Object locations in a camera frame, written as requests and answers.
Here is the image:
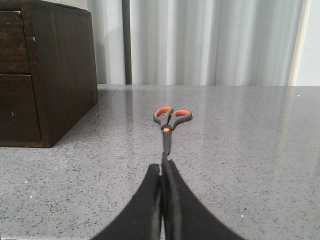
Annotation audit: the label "dark wooden drawer cabinet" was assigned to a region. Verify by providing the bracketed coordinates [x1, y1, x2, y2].
[0, 0, 98, 148]

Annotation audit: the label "white curtain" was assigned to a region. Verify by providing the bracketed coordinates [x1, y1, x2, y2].
[86, 0, 320, 87]

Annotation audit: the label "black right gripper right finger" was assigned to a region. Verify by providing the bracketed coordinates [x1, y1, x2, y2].
[161, 154, 242, 240]

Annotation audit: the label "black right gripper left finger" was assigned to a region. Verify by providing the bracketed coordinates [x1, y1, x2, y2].
[94, 164, 162, 240]

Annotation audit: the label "grey orange scissors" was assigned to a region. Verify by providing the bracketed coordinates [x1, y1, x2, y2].
[153, 106, 192, 156]

